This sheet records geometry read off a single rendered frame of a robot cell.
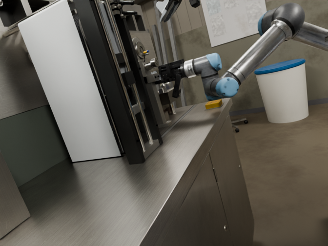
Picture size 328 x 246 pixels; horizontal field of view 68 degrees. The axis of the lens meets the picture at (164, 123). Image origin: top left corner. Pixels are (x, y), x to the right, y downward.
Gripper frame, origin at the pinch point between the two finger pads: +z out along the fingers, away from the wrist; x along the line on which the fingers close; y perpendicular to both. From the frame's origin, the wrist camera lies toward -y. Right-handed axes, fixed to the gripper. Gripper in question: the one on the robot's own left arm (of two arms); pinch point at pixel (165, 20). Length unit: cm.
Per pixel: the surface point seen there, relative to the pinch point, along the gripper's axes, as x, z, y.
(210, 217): 36, 35, -59
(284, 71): -238, 7, -80
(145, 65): 5.4, 18.9, -4.0
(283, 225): -42, 66, -118
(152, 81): 6.3, 22.6, -10.3
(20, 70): 34, 40, 28
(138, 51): 3.2, 16.5, 2.6
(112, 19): 33.0, 3.1, 2.5
